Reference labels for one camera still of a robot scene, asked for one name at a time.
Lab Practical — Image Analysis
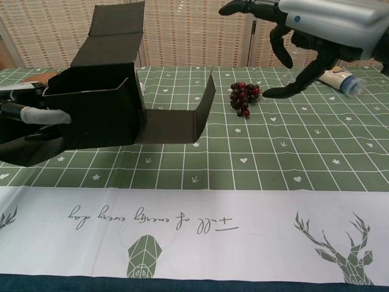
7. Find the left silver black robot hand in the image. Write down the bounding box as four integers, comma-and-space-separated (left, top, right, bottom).
0, 79, 73, 142

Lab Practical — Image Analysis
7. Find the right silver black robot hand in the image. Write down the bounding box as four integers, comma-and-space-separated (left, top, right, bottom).
218, 0, 389, 100

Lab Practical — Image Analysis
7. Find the black cardboard box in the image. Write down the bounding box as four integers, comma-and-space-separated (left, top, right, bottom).
0, 1, 217, 167

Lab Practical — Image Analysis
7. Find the round woven brown coaster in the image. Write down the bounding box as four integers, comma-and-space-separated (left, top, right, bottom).
22, 71, 61, 85

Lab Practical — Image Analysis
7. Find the mayonnaise squeeze bottle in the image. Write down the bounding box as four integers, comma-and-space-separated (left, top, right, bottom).
318, 67, 368, 98

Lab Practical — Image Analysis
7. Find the dark red grape bunch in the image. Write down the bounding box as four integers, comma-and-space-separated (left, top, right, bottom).
229, 81, 261, 119

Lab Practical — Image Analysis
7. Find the woven folding screen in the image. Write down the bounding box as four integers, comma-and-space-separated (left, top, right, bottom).
0, 0, 389, 69

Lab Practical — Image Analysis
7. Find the green checked deer tablecloth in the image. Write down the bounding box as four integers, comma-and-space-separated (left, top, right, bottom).
0, 65, 389, 279

